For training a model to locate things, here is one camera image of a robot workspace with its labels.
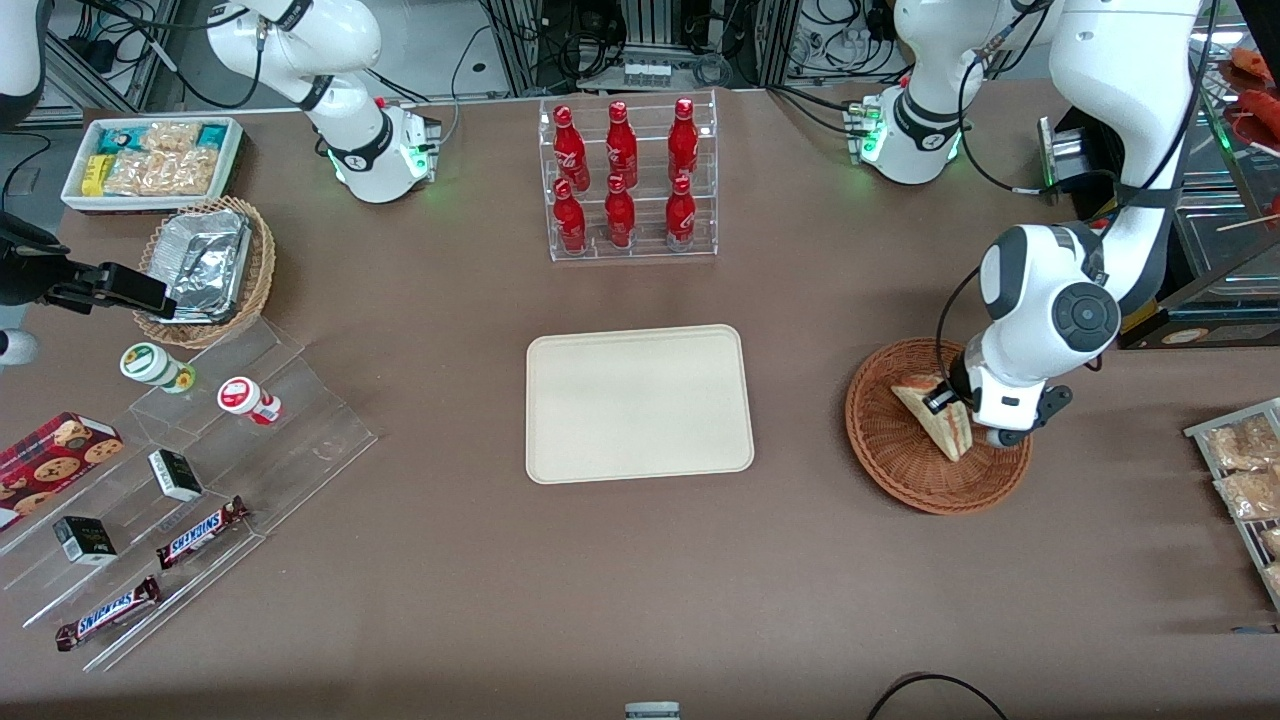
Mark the white power strip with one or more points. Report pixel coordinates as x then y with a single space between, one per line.
646 73

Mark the triangle sandwich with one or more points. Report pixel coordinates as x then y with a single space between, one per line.
950 440

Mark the wooden skewer stick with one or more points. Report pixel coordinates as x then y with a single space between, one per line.
1250 223

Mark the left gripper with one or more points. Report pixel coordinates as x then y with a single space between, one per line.
958 386

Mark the green lid yogurt cup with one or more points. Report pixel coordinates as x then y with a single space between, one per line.
148 365

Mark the red cola bottle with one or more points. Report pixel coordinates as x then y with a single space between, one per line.
570 220
621 145
570 150
680 215
683 140
620 215

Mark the small clear cracker bag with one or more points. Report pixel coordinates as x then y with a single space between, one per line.
170 136

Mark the aluminium frame rack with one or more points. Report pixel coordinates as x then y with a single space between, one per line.
760 40

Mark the clear acrylic step display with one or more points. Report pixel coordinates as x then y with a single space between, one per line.
300 440

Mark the yellow snack packet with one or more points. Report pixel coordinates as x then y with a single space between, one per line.
94 175

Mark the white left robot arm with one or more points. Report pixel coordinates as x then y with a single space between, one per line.
1120 80

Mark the tray of packaged snacks right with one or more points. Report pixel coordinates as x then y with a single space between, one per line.
1250 545

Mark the beige plastic tray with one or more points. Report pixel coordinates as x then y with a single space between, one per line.
640 405

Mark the small teal snack packet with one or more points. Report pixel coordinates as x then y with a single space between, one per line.
212 135

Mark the Snickers chocolate bar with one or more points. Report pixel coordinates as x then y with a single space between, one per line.
200 533
108 613

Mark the aluminium foil container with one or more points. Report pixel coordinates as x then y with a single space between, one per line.
205 265

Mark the red lid yogurt cup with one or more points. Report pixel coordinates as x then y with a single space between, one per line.
242 397

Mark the clear acrylic bottle rack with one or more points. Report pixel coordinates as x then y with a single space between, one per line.
650 245

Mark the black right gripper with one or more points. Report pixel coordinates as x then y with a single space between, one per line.
30 264

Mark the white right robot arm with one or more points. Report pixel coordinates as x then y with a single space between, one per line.
340 60

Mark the small grey object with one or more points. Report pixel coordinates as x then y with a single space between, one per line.
652 711

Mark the brown wicker basket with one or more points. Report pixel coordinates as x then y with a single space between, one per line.
900 460

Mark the white rectangular snack bin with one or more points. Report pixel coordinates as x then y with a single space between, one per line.
232 165

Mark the clear bag of pastry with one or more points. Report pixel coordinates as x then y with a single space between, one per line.
1255 493
1245 445
1274 580
1272 542

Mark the steel warmer pan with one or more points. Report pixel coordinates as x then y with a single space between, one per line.
1212 165
1225 240

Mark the small black box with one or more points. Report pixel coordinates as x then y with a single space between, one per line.
175 475
85 540

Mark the silver metal block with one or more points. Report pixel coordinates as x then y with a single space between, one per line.
1070 155

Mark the black food warmer case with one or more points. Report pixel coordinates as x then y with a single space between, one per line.
1200 325

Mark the red cookie box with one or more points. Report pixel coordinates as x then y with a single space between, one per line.
50 465

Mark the light wicker basket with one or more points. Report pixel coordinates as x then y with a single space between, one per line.
262 270

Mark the large clear cracker bag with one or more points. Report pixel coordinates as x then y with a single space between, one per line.
160 172

